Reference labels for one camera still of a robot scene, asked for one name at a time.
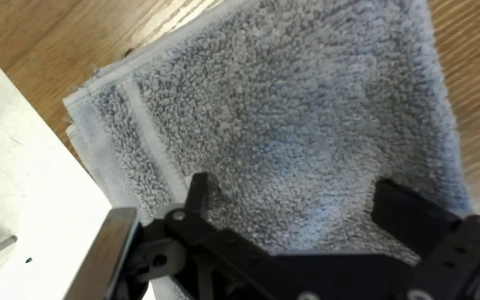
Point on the grey metal mounting bar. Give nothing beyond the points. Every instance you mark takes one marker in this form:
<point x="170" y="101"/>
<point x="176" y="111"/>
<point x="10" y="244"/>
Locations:
<point x="103" y="253"/>

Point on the white flat board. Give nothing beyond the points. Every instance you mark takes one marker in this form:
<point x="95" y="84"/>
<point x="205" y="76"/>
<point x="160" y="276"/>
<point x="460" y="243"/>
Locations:
<point x="23" y="189"/>

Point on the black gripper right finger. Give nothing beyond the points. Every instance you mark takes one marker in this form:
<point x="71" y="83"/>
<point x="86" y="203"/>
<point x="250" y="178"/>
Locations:
<point x="403" y="211"/>

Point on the grey terry towel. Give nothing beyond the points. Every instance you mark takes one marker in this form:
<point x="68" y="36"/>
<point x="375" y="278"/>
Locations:
<point x="283" y="111"/>

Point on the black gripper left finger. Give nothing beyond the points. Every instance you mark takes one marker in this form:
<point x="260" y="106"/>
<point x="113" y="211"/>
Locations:
<point x="196" y="194"/>

